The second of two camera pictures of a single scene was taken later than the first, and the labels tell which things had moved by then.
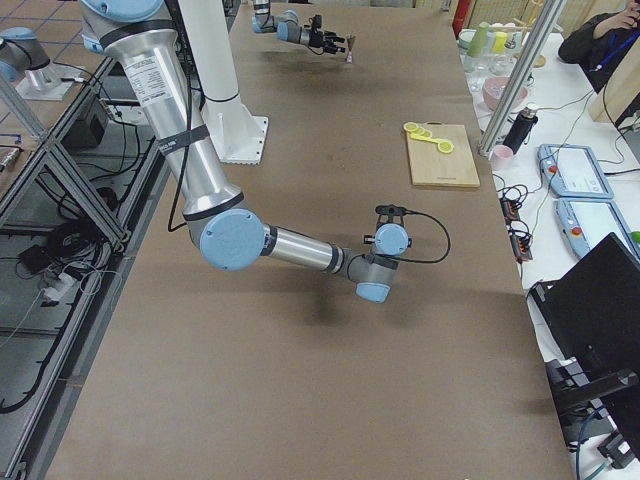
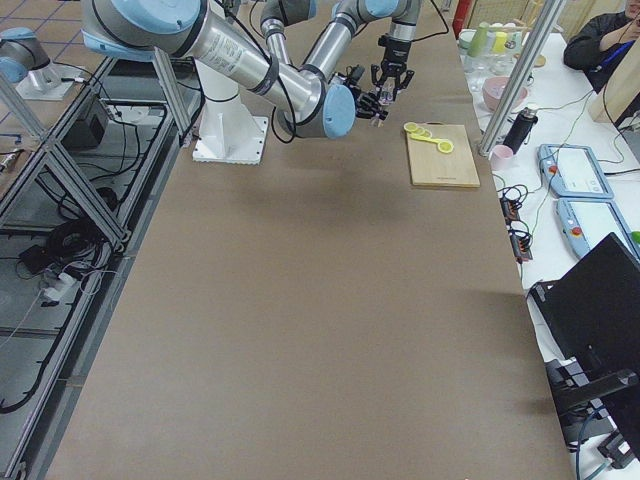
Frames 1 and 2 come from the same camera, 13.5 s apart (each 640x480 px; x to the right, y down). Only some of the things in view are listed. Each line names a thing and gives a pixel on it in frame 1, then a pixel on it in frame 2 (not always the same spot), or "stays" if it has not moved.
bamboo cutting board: x=432 y=167 stays
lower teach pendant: x=584 y=222 stays
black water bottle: x=522 y=126 stays
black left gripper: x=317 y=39 → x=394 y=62
